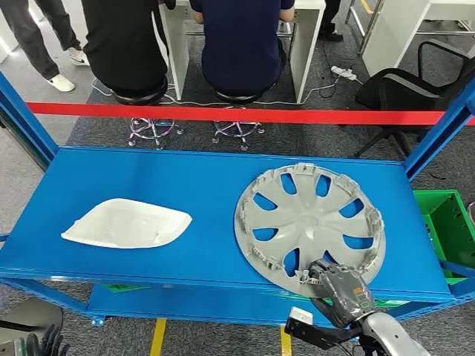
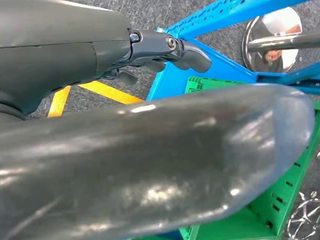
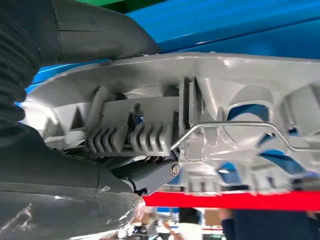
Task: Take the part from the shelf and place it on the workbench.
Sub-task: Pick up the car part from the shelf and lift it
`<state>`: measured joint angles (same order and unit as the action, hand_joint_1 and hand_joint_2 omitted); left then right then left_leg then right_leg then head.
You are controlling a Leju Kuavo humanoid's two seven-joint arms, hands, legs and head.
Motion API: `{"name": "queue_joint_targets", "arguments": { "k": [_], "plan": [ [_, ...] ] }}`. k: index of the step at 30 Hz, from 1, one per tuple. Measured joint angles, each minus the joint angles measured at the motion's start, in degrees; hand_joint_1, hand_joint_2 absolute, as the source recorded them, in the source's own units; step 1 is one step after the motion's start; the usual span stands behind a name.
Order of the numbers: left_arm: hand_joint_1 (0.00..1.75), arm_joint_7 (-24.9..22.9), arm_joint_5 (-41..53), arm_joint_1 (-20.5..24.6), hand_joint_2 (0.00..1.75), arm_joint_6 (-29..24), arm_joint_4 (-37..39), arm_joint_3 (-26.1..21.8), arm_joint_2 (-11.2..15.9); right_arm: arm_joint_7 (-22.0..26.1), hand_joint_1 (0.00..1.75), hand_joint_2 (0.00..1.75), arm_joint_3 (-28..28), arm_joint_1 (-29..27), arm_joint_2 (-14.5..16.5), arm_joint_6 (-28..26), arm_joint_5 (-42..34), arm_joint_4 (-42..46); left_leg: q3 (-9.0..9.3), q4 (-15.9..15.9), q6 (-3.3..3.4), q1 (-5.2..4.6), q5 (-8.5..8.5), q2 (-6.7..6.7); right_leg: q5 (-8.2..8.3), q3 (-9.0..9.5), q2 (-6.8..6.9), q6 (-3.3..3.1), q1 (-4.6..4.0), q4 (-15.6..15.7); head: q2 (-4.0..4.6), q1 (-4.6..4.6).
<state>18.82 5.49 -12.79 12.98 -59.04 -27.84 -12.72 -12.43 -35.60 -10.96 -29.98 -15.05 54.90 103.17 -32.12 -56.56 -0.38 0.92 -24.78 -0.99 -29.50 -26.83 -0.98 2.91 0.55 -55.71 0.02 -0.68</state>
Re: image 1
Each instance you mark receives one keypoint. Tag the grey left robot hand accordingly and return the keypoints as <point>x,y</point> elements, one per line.
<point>44,344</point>

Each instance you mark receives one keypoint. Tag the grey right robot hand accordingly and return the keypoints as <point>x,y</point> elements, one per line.
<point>345,295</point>

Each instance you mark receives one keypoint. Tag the grey plastic wheel cover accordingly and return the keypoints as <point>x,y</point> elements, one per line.
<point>308,221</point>

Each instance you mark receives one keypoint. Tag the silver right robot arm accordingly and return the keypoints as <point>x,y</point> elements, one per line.
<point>390,336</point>

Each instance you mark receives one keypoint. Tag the blue metal shelf rack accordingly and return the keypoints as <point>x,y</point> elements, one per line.
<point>148,177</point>

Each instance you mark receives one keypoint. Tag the white plastic lamp cover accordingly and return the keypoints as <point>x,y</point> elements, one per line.
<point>126,223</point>

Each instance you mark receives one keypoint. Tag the black office chair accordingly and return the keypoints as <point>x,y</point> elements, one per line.
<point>400,91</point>

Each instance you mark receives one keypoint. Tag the black stool chrome base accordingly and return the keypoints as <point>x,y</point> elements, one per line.
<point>152,130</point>
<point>237,130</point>

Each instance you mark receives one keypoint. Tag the white power strip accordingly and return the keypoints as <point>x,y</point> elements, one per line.
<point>343,73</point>

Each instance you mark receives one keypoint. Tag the red barrier belt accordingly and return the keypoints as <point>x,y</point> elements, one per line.
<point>223,114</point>

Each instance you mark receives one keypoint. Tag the white desk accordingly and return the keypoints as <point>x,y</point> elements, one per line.
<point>304,49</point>

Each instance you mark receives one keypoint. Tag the person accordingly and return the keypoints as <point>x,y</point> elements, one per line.
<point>330,29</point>
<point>33,39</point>
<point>241,44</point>
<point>122,44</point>

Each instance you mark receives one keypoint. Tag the white table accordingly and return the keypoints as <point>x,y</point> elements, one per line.
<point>393,34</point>

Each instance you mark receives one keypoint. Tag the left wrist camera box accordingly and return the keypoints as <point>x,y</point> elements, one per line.
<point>10,348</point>

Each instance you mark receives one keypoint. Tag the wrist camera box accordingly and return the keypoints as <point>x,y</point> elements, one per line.
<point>10,348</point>
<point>300,316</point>

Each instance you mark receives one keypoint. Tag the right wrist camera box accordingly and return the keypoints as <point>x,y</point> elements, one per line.
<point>300,316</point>

